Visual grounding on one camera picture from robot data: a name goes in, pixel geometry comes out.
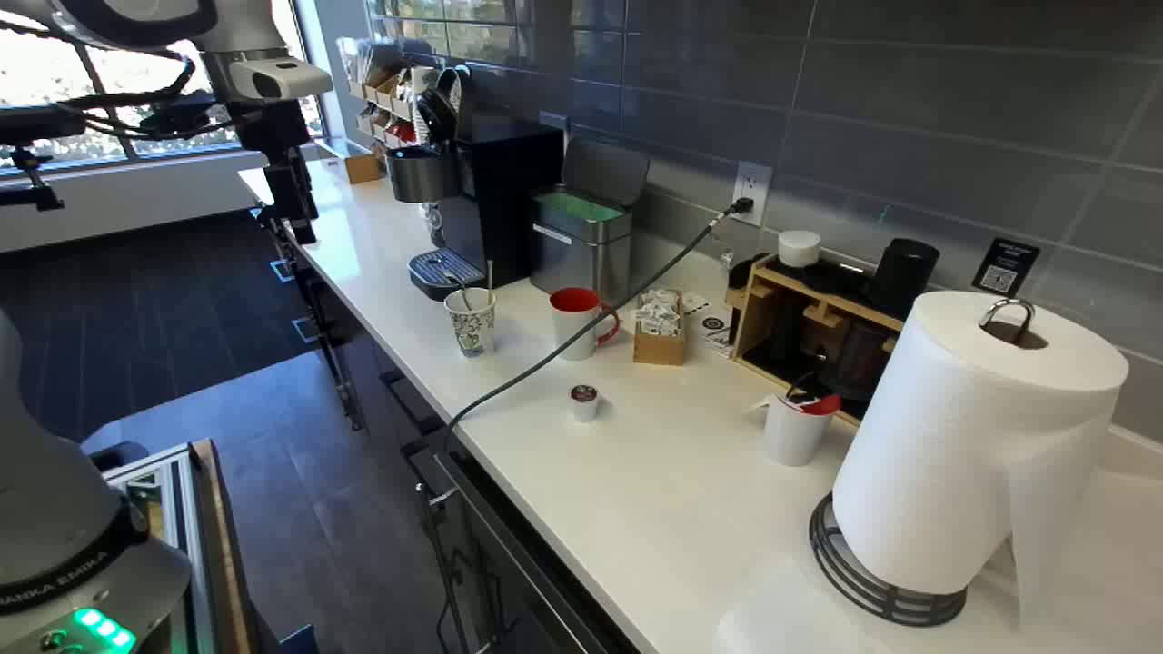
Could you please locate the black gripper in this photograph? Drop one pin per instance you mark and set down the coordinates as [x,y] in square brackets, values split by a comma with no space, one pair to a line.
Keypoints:
[277,136]

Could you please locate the black silver Keurig coffee maker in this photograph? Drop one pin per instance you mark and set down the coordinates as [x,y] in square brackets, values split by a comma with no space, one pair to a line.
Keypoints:
[509,192]

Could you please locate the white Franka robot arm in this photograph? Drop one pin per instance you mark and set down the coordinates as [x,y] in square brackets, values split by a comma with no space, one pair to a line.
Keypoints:
[47,494]

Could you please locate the coffee pod carousel rack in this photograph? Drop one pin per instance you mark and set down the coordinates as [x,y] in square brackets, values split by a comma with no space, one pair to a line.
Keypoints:
[394,104]

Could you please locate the loose coffee pod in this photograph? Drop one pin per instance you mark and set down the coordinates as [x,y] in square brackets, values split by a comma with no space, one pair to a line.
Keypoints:
[583,400]

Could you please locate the brown cardboard box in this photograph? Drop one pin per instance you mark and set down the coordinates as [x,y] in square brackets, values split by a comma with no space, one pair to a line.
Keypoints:
[365,167]

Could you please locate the thin stir stick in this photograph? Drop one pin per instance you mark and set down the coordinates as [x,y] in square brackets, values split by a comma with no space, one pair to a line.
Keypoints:
[463,291]

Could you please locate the patterned paper cup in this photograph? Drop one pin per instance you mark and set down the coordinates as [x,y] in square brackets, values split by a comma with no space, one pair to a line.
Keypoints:
[470,329]

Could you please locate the black clamp stand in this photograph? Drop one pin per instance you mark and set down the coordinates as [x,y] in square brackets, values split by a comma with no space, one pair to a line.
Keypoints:
[33,182]

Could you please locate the large window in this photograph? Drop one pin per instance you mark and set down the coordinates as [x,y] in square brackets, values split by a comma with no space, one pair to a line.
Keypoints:
[41,73]

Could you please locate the white mug red inside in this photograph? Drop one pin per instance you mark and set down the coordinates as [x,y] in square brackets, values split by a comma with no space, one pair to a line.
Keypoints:
[567,329]

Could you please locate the small box of packets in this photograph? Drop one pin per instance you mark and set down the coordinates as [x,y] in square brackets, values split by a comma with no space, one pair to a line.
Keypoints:
[658,348]

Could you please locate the dark wood counter cabinet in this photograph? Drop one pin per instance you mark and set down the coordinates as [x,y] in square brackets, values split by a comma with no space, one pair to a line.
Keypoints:
[486,569]

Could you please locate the wooden countertop organizer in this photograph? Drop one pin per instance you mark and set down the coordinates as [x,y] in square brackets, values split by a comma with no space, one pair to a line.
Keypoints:
[757,316]

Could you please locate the small white cup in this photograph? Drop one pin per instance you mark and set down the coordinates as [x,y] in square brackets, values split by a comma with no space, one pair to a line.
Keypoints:
[797,249]

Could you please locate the white cup with red sticks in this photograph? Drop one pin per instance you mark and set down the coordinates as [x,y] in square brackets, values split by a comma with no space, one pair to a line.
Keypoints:
[794,437]

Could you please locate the black jar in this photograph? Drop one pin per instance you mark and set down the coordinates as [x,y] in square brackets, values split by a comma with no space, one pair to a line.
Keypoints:
[907,276]

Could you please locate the white paper towel roll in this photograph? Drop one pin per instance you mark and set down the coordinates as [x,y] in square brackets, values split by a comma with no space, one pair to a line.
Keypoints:
[956,449]

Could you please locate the small black sign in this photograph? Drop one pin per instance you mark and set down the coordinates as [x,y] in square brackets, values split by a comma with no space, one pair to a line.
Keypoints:
[1003,268]

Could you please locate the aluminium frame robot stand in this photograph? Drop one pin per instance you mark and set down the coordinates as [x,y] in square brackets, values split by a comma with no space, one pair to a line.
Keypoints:
[184,510]

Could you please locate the white wall outlet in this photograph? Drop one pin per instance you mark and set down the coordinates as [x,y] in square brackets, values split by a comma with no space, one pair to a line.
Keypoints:
[755,178]

